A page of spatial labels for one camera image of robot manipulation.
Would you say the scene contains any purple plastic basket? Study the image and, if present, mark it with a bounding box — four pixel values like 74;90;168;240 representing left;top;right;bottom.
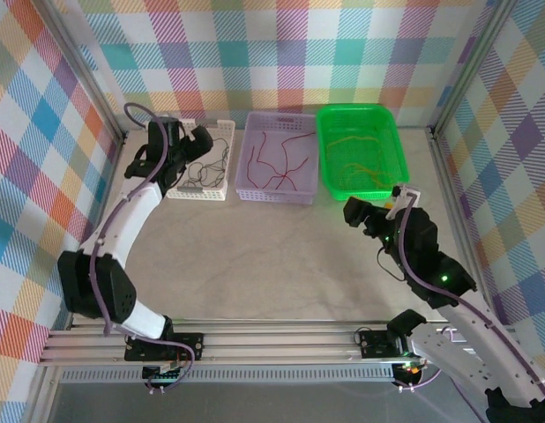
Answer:
235;110;320;207

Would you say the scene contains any thin black motor wire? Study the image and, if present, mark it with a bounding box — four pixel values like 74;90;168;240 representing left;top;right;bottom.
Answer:
377;246;408;282

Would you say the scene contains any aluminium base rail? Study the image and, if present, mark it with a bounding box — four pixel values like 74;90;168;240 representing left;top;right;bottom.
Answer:
38;319;476;367

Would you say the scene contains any green plastic basket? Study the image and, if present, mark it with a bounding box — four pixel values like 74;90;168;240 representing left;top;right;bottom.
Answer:
315;103;410;203

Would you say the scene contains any small controller board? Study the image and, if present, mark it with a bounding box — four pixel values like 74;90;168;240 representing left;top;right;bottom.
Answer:
393;360;428;381
142;363;185;384

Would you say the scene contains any slotted grey cable duct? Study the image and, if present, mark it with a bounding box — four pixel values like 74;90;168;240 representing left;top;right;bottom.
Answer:
58;367;399;385

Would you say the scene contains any white plastic basket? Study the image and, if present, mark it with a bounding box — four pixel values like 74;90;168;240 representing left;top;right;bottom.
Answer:
165;117;237;203

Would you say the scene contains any black circuit board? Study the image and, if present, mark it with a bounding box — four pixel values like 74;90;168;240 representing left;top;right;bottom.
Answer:
358;330;388;359
173;332;205;360

